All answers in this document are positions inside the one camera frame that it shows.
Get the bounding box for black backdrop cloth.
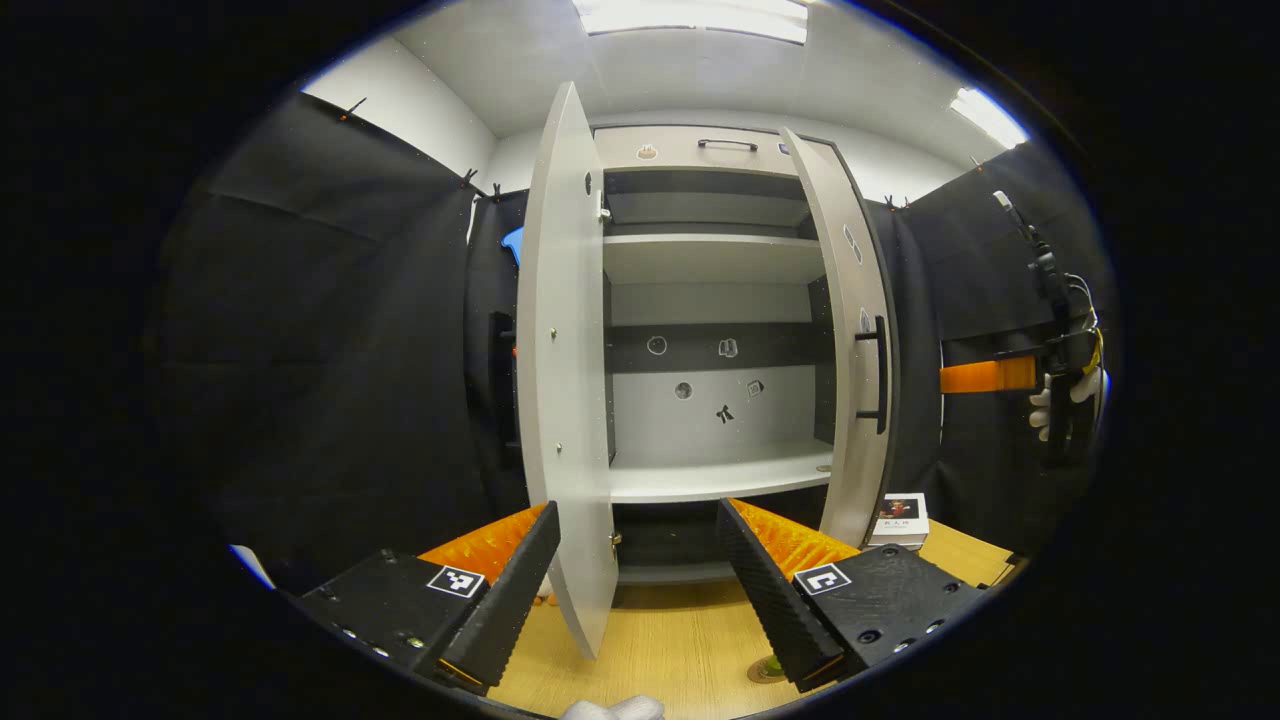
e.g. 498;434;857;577
150;92;1116;591

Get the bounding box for white flat object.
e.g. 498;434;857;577
230;545;276;591

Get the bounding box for white cabinet door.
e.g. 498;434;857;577
516;82;619;661
780;128;898;549

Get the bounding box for white book with dark picture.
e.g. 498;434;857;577
866;492;931;551

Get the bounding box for narrow ceiling light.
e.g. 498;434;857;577
950;88;1029;151

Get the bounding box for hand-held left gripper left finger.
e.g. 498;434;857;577
300;502;561;696

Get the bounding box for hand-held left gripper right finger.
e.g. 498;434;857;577
716;498;986;693

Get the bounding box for white and grey cabinet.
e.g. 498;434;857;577
590;122;901;586

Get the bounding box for long ceiling light panel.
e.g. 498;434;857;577
575;0;809;46

